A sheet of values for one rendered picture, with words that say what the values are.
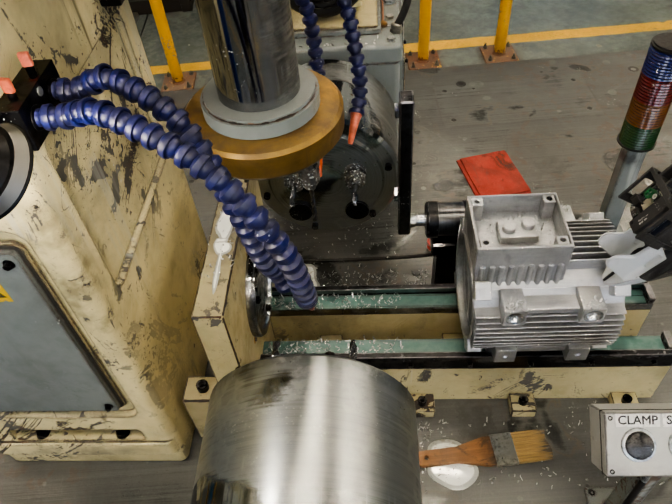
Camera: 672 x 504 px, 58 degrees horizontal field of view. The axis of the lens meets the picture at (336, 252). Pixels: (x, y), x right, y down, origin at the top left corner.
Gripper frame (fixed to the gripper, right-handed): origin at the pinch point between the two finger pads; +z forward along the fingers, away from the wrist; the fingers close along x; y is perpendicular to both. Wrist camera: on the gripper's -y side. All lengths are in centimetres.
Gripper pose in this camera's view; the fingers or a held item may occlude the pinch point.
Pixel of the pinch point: (616, 277)
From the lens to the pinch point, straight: 86.1
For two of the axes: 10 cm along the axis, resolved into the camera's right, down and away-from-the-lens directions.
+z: -4.5, 5.9, 6.7
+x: -0.3, 7.4, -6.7
